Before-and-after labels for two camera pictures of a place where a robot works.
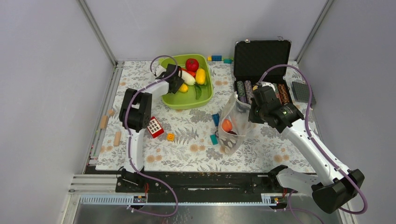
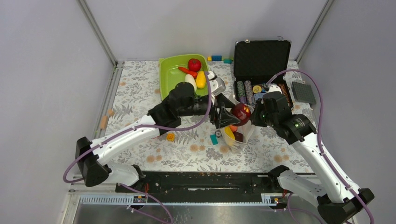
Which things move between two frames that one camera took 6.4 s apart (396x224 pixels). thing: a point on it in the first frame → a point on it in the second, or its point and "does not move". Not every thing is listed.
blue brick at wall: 216,58 does not move
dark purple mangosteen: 232,132 → 238,136
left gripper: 179,82 → 223,118
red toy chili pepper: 193,73 does not move
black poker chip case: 259,61 does not move
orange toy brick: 170,136 does not move
